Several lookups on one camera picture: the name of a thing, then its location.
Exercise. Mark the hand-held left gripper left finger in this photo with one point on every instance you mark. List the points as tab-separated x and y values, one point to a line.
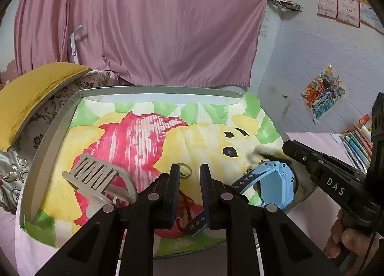
175	192

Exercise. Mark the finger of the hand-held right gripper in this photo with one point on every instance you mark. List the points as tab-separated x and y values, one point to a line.
303	157

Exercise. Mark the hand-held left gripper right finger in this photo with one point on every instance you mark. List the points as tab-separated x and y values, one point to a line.
206	192

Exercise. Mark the light blue smart watch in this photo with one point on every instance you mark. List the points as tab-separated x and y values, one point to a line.
274	183

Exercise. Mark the grey hair claw clip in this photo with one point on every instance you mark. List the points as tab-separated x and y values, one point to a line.
96	171

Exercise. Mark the grey shallow box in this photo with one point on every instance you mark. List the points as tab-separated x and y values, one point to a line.
48	147

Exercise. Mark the person's right hand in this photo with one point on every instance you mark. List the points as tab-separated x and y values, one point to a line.
351	238

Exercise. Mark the pink blanket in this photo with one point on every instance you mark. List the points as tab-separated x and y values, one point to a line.
312	144

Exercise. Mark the stack of books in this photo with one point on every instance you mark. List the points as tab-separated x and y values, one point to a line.
355	147

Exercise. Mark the painted colourful cloth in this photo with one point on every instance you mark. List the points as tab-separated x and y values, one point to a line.
195	138

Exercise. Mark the colourful plastic bag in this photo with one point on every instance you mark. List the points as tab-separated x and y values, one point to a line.
324	96

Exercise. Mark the floral satin pillow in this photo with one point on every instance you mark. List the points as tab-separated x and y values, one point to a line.
33	132

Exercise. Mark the pink curtain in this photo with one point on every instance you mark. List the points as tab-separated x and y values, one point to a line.
150	24

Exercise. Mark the yellow pillow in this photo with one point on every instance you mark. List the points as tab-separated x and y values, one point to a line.
33	96

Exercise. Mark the small wall calendar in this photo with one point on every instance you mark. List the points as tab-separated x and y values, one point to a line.
264	25

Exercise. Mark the white plastic bracket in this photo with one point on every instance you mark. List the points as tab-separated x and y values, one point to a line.
74	45

